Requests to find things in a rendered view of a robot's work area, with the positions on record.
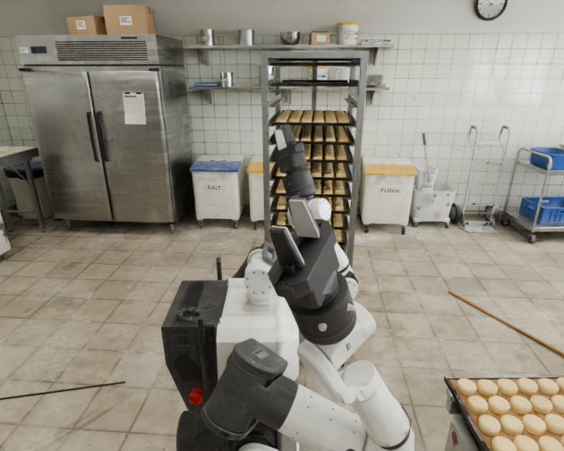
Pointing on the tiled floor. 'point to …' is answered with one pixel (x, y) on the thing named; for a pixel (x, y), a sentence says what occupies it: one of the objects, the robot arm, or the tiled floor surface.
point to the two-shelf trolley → (539, 199)
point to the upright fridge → (110, 125)
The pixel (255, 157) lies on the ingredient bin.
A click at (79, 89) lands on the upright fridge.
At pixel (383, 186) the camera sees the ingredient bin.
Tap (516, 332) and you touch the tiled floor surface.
